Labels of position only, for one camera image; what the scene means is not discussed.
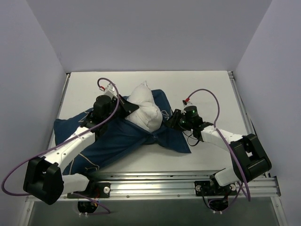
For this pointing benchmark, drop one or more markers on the blue fish-print pillowcase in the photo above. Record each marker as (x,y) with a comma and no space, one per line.
(121,138)

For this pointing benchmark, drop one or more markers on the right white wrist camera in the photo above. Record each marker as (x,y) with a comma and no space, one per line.
(186,102)

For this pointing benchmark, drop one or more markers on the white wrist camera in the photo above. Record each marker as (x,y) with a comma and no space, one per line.
(109,90)
(186,102)

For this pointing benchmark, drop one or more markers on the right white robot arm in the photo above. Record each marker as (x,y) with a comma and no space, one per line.
(248,157)

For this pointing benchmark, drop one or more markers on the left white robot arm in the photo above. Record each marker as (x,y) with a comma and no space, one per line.
(44,179)

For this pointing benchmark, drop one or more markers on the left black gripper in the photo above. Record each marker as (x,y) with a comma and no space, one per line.
(125,105)

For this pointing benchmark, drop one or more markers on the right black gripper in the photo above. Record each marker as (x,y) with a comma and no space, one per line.
(176,117)

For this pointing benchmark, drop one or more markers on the aluminium mounting rail frame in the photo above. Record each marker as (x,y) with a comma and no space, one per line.
(145,179)

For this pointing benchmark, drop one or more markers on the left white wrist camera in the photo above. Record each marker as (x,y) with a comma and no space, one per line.
(109,90)

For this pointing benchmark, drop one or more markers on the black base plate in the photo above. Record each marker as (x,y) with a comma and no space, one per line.
(208,188)
(103,189)

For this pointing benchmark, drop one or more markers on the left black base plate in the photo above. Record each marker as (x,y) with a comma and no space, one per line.
(103,189)

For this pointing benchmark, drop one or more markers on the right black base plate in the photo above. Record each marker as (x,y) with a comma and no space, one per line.
(208,188)

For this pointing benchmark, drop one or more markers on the white pillow insert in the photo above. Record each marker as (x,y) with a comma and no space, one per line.
(148,116)

